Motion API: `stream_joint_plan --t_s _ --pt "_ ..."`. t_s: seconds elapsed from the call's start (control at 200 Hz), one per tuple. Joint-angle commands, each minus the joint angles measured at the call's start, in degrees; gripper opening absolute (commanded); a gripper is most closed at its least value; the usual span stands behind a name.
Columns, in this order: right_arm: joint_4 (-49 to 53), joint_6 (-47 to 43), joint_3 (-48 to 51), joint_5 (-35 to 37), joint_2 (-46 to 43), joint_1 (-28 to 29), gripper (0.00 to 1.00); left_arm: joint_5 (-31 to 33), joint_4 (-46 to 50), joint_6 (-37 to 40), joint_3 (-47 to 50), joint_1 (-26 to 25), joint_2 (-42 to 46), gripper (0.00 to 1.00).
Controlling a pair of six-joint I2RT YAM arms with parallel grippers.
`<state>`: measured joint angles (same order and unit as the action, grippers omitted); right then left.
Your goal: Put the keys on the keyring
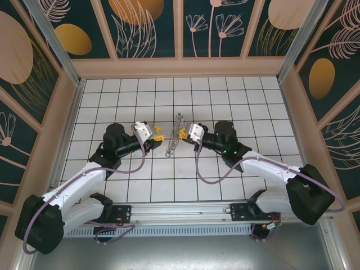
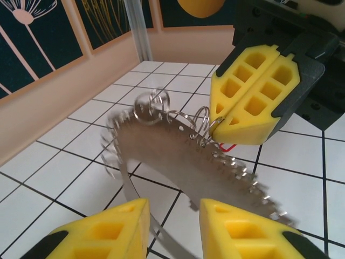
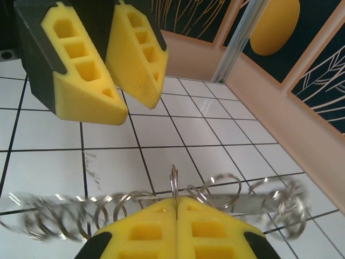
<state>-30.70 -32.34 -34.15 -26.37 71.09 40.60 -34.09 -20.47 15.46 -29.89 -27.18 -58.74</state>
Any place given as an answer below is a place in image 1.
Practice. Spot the metal keyring plate with rings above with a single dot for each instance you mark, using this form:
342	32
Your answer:
174	135

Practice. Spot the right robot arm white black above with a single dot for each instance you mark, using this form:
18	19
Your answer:
264	173

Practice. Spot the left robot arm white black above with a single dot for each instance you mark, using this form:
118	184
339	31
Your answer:
78	182

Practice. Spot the grey metal sheet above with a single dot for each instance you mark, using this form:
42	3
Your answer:
180	253

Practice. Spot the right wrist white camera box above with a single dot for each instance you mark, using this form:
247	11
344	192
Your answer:
195	130

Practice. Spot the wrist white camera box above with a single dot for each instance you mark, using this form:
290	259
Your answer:
195	130
143	130

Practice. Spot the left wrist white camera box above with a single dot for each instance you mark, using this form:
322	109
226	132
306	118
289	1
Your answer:
143	130

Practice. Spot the aluminium table rail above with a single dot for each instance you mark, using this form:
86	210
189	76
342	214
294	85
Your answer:
180	209

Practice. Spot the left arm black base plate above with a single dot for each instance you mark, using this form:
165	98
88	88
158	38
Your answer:
123	211

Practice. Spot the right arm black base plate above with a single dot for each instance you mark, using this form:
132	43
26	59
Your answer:
239	211

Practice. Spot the aluminium corner post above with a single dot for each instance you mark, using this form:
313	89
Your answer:
56	45
298	42

